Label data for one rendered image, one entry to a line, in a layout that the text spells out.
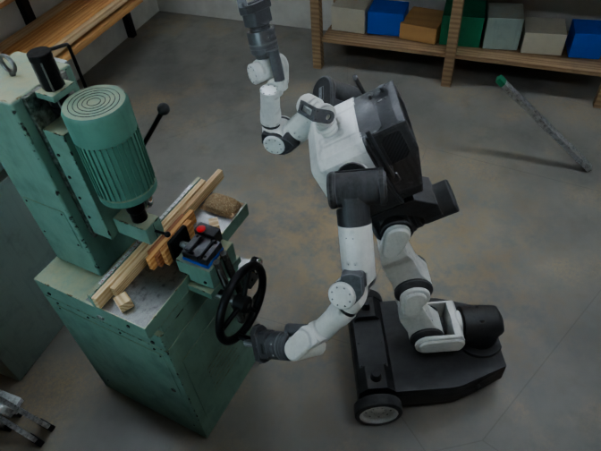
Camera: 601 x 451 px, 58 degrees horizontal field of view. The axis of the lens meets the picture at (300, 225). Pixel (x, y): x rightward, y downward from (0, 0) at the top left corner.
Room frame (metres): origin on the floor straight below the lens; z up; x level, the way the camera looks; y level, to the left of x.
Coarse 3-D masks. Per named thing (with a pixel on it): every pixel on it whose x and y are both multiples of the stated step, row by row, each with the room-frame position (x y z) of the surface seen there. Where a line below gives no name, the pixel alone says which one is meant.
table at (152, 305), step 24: (216, 216) 1.39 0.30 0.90; (240, 216) 1.40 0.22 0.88; (144, 288) 1.09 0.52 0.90; (168, 288) 1.08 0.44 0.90; (192, 288) 1.10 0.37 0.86; (216, 288) 1.09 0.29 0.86; (120, 312) 1.00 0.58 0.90; (144, 312) 0.99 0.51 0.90; (168, 312) 1.02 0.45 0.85; (144, 336) 0.94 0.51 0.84
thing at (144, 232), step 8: (120, 216) 1.25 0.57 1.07; (128, 216) 1.25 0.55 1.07; (152, 216) 1.24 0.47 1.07; (120, 224) 1.23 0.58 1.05; (128, 224) 1.22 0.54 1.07; (136, 224) 1.21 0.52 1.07; (144, 224) 1.21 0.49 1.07; (152, 224) 1.21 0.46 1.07; (160, 224) 1.23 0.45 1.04; (120, 232) 1.24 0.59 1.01; (128, 232) 1.22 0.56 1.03; (136, 232) 1.20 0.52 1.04; (144, 232) 1.18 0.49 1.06; (152, 232) 1.20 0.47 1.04; (144, 240) 1.19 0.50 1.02; (152, 240) 1.19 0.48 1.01
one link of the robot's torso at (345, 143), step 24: (360, 96) 1.33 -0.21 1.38; (384, 96) 1.28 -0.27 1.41; (336, 120) 1.28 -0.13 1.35; (360, 120) 1.22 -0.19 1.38; (384, 120) 1.18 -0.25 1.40; (408, 120) 1.22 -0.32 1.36; (312, 144) 1.24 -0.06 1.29; (336, 144) 1.17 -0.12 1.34; (360, 144) 1.13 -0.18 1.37; (384, 144) 1.14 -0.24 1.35; (408, 144) 1.14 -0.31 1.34; (312, 168) 1.16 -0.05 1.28; (336, 168) 1.11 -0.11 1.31; (360, 168) 1.09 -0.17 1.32; (384, 168) 1.14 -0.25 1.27; (408, 168) 1.14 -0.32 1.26; (408, 192) 1.15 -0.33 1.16
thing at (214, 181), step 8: (216, 176) 1.56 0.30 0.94; (208, 184) 1.52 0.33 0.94; (216, 184) 1.55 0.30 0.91; (200, 192) 1.48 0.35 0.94; (208, 192) 1.51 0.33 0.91; (192, 200) 1.44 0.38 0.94; (200, 200) 1.46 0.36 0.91; (184, 208) 1.40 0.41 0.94; (192, 208) 1.42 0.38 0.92; (176, 216) 1.37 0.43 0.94; (168, 224) 1.33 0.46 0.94; (144, 256) 1.19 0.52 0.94; (136, 264) 1.16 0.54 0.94; (144, 264) 1.18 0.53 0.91; (128, 272) 1.13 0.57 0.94; (136, 272) 1.14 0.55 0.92; (120, 280) 1.09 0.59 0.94; (128, 280) 1.11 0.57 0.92; (112, 288) 1.07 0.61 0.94; (120, 288) 1.08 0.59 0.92
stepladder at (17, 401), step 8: (0, 392) 1.12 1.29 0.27; (0, 400) 1.01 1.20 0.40; (8, 400) 1.08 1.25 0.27; (16, 400) 1.08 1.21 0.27; (0, 408) 1.05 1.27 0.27; (8, 408) 1.04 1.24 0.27; (16, 408) 1.03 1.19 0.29; (0, 416) 0.98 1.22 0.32; (8, 416) 1.01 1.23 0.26; (16, 416) 1.14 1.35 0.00; (32, 416) 1.05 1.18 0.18; (0, 424) 1.08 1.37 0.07; (8, 424) 0.98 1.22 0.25; (40, 424) 1.05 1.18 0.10; (48, 424) 1.06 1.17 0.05; (24, 432) 1.00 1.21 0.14; (32, 440) 1.00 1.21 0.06; (40, 440) 1.00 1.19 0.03
